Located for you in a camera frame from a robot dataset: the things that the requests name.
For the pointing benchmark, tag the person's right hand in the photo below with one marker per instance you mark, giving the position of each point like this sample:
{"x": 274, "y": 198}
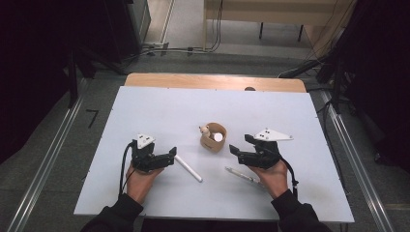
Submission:
{"x": 274, "y": 180}

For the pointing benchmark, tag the black curtain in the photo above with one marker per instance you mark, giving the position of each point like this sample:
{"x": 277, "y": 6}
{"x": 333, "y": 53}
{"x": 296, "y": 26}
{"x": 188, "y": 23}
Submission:
{"x": 380, "y": 80}
{"x": 32, "y": 64}

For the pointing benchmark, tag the brown woven basket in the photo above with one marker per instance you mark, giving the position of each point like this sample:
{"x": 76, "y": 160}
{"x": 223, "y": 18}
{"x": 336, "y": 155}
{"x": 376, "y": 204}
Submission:
{"x": 212, "y": 145}

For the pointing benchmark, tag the light wooden table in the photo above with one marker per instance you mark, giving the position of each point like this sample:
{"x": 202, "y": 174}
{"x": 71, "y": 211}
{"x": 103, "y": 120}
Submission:
{"x": 193, "y": 80}

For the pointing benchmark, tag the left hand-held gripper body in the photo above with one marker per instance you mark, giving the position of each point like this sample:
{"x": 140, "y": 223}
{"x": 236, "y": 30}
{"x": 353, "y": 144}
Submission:
{"x": 146, "y": 159}

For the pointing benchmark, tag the dark round table grommet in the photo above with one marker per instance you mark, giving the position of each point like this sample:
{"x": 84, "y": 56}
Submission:
{"x": 249, "y": 88}

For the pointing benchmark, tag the translucent pen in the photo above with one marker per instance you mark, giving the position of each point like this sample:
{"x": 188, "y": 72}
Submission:
{"x": 241, "y": 175}

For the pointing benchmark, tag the light wooden desk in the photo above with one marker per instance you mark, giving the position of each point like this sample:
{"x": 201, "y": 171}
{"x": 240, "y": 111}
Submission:
{"x": 274, "y": 13}

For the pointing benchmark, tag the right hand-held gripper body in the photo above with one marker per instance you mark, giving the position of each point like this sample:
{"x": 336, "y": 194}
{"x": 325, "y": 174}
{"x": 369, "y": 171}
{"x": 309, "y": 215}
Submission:
{"x": 266, "y": 154}

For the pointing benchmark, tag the person's left hand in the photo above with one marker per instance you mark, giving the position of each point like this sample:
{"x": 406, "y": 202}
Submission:
{"x": 138, "y": 185}

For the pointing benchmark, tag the aluminium floor rail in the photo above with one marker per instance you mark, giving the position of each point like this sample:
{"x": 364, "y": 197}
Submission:
{"x": 48, "y": 161}
{"x": 357, "y": 161}

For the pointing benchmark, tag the black metal stand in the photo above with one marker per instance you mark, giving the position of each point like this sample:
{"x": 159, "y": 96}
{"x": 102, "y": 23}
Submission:
{"x": 73, "y": 80}
{"x": 337, "y": 87}

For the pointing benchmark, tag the grey cabinet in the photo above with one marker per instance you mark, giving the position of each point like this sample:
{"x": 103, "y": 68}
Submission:
{"x": 140, "y": 19}

